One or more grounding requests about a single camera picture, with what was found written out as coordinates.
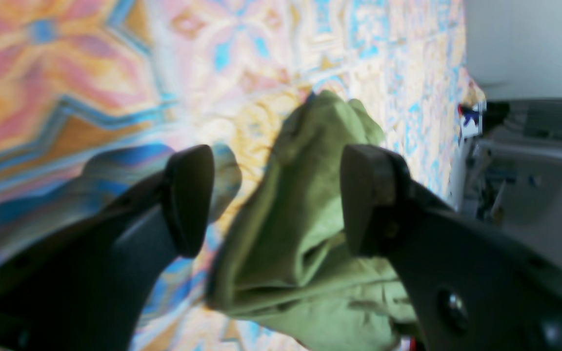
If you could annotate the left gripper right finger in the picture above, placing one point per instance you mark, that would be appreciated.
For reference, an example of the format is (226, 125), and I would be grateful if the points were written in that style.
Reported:
(471, 287)

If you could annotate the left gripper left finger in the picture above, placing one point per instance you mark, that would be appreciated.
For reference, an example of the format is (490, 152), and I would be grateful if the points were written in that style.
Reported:
(84, 287)

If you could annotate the olive green t-shirt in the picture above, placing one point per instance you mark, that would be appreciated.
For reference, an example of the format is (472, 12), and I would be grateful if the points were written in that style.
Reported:
(285, 264)

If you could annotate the blue red clamp upper left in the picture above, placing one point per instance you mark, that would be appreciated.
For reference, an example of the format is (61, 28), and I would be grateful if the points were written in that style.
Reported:
(471, 119)

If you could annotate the patterned tablecloth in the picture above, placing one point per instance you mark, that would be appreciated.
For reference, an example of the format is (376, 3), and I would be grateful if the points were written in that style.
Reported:
(78, 77)

